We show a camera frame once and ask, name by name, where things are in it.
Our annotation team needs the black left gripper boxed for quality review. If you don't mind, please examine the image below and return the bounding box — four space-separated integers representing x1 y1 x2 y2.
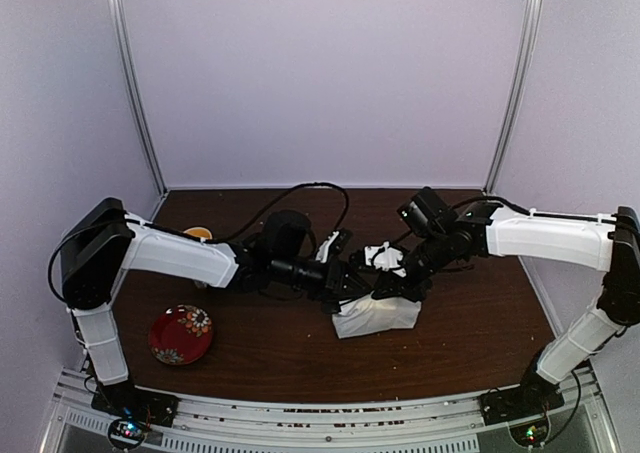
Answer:
272 253 372 303

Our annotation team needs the white drawstring pouch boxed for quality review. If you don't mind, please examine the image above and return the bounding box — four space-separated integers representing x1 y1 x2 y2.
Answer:
332 295 422 339

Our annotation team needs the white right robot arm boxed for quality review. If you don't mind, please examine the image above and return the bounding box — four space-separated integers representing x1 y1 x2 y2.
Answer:
364 187 639 415

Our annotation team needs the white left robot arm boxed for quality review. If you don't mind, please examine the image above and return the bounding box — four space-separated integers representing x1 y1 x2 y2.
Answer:
52 198 371 417

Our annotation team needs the floral mug yellow inside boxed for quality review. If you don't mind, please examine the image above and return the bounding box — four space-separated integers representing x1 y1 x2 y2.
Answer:
183 226 213 240

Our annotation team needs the red floral plate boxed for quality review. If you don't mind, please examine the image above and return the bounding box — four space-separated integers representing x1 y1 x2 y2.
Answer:
148 304 214 366

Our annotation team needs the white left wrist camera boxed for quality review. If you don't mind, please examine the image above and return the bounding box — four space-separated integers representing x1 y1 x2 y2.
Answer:
315 228 353 263

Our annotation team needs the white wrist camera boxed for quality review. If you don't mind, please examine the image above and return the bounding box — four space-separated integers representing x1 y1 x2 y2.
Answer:
315 228 353 263
349 241 406 277

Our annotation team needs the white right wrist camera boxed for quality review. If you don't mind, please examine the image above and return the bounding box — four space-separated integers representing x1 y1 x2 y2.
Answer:
349 241 406 277

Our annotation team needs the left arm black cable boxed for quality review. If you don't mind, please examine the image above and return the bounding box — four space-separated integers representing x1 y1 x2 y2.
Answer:
47 181 350 304

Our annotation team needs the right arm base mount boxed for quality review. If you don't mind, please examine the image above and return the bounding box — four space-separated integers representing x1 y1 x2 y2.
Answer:
478 385 565 425

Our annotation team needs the aluminium front rail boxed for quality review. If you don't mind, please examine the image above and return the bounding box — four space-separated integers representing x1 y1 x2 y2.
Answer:
42 367 614 453

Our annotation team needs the right aluminium frame post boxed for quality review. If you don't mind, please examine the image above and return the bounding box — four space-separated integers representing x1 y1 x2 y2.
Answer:
483 0 544 193

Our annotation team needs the aluminium frame post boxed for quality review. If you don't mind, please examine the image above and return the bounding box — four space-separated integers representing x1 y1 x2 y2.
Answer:
107 0 168 196
483 0 544 193

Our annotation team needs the left aluminium frame post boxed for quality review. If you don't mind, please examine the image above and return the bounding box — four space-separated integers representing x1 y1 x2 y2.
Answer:
107 0 168 196

